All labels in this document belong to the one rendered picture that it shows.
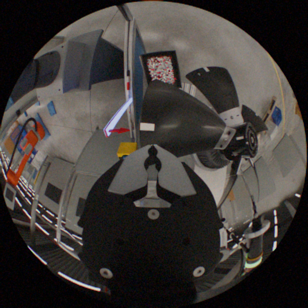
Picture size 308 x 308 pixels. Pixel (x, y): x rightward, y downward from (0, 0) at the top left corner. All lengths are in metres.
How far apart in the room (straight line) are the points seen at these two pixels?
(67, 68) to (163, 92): 0.37
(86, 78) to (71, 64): 0.11
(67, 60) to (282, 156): 7.90
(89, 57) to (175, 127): 0.43
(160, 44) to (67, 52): 1.21
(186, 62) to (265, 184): 5.71
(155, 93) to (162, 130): 0.09
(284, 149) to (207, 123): 7.58
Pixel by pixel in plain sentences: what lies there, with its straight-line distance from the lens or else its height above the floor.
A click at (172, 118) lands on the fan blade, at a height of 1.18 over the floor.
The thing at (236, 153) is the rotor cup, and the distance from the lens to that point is 0.35.
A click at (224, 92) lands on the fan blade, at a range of 0.41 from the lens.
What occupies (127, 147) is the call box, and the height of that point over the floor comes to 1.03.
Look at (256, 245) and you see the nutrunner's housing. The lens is 0.28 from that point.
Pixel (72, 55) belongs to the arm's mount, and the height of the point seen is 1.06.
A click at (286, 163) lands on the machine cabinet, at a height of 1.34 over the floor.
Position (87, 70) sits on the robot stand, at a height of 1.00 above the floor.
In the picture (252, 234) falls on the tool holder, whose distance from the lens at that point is 0.25.
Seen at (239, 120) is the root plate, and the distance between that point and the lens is 0.39.
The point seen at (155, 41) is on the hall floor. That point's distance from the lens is 1.49.
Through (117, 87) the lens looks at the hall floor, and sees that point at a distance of 1.46.
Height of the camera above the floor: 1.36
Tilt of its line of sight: 40 degrees down
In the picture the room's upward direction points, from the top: 179 degrees counter-clockwise
